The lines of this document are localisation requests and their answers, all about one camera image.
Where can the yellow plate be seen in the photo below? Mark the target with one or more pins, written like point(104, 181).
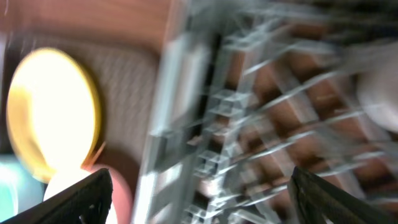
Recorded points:
point(53, 113)

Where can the wooden chopstick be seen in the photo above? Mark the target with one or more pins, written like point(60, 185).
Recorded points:
point(93, 157)

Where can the white cup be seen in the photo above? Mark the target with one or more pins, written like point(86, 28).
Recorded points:
point(377, 83)

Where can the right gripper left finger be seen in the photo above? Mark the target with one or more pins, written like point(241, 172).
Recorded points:
point(87, 201)

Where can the brown serving tray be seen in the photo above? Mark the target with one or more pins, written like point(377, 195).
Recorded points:
point(125, 79)

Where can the pink bowl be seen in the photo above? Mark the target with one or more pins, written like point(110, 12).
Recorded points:
point(122, 202)

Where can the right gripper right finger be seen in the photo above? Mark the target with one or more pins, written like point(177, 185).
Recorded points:
point(316, 200)

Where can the grey dishwasher rack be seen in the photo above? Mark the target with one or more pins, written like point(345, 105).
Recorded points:
point(250, 90)

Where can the blue bowl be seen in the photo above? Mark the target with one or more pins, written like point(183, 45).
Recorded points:
point(19, 190)

